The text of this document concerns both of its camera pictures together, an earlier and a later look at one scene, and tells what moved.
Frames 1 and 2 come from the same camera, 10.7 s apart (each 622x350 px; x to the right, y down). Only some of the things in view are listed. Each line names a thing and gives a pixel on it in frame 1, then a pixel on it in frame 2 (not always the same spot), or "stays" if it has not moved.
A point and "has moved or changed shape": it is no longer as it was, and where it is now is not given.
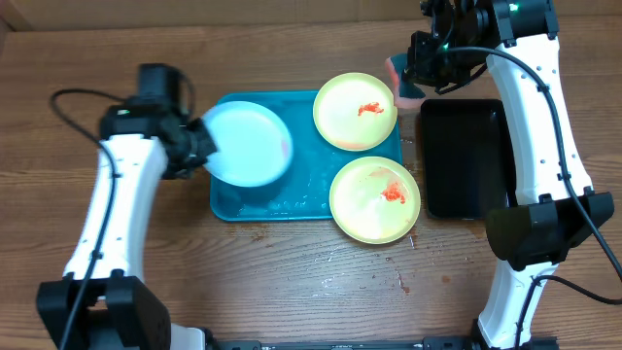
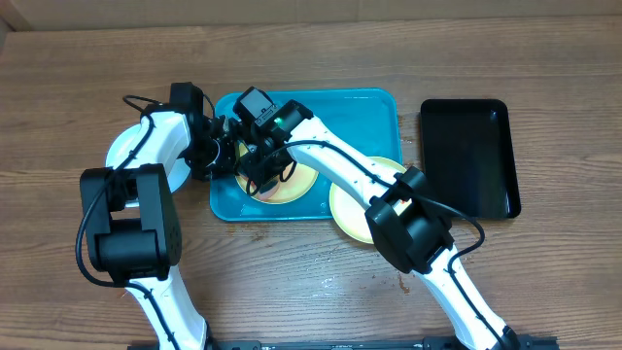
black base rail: x=386 y=343 stays
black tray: x=467 y=158 stays
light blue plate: x=254 y=147 has moved or changed shape
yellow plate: x=355 y=111 -> x=299 y=182
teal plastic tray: x=302 y=192 stays
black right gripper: x=422 y=70 -> x=255 y=160
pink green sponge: x=406 y=94 -> x=268 y=189
